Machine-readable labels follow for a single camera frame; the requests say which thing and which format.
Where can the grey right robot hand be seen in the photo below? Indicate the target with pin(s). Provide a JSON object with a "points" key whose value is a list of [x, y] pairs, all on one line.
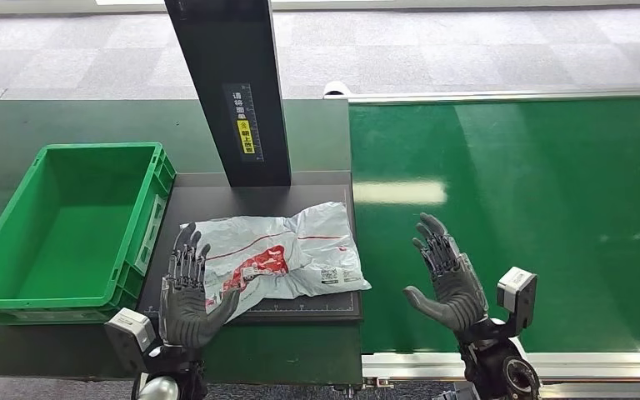
{"points": [[458, 298]]}

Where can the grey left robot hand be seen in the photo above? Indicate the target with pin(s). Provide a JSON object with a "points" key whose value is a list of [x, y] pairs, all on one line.
{"points": [[184, 317]]}

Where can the grey package with red print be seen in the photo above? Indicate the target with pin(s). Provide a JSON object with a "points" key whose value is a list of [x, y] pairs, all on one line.
{"points": [[298, 248]]}

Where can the green conveyor belt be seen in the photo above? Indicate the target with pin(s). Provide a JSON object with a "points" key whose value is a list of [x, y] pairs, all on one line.
{"points": [[546, 193]]}

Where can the white conveyor end cap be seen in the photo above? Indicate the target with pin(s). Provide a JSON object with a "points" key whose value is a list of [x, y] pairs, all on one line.
{"points": [[334, 89]]}

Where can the green plastic crate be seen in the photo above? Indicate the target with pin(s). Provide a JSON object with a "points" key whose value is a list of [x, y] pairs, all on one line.
{"points": [[71, 232]]}

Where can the black scanner platform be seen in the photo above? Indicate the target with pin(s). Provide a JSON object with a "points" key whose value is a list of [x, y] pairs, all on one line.
{"points": [[265, 193]]}

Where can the black yellow column label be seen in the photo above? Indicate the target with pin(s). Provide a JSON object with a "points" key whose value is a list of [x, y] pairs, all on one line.
{"points": [[244, 124]]}

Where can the black scanner column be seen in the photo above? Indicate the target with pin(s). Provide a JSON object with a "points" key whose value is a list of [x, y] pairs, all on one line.
{"points": [[231, 60]]}

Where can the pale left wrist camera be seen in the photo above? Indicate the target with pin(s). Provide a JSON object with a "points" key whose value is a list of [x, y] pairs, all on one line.
{"points": [[129, 331]]}

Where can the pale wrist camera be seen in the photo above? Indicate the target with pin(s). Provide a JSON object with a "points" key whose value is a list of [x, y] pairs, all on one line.
{"points": [[518, 295], [129, 331]]}

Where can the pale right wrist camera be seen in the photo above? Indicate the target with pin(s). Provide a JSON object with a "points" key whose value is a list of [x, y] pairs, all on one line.
{"points": [[518, 295]]}

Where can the aluminium conveyor frame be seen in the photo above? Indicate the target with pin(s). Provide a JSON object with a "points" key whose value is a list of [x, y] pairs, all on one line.
{"points": [[408, 365]]}

